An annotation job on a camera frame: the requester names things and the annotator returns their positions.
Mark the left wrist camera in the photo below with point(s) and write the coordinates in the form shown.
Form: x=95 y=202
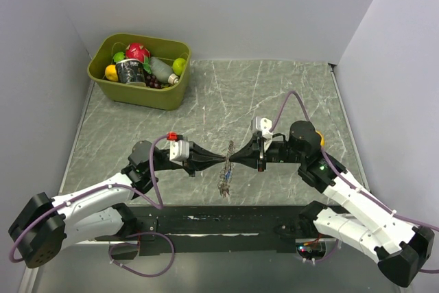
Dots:
x=179 y=147

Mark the grey plastic bottle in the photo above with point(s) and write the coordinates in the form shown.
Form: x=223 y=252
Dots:
x=163 y=72

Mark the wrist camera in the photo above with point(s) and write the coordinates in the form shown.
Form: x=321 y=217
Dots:
x=264 y=126
x=179 y=147

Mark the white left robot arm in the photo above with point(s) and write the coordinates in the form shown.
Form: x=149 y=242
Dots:
x=47 y=225

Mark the blue key tag key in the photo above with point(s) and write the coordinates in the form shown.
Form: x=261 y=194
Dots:
x=228 y=175

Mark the green apple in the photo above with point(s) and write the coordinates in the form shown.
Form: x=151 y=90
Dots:
x=178 y=66

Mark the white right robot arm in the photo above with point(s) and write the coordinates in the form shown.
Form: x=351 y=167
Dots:
x=400 y=247

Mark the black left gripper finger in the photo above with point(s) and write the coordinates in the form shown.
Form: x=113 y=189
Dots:
x=198 y=166
x=201 y=155

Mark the dark purple grapes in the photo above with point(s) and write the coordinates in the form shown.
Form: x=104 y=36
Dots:
x=152 y=82

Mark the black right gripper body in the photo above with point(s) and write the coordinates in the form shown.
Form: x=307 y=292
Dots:
x=280 y=151

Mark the yellow lemon in bin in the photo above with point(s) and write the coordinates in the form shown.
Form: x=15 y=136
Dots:
x=111 y=73

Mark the olive green plastic bin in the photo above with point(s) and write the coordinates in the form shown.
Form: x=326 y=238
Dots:
x=166 y=50

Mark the black instant noodle cup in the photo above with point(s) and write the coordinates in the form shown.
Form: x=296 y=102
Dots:
x=130 y=71

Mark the red dragon fruit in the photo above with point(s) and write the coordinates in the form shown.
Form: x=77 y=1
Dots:
x=137 y=51

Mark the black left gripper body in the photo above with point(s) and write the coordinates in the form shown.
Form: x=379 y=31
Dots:
x=162 y=165

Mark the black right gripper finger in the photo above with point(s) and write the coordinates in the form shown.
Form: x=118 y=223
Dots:
x=246 y=161
x=248 y=154

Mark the green lime in bin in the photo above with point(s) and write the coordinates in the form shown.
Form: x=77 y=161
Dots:
x=118 y=57

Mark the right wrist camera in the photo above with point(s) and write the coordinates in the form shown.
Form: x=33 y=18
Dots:
x=264 y=126

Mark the yellow lemon on table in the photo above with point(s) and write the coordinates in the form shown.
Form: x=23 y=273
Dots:
x=322 y=141

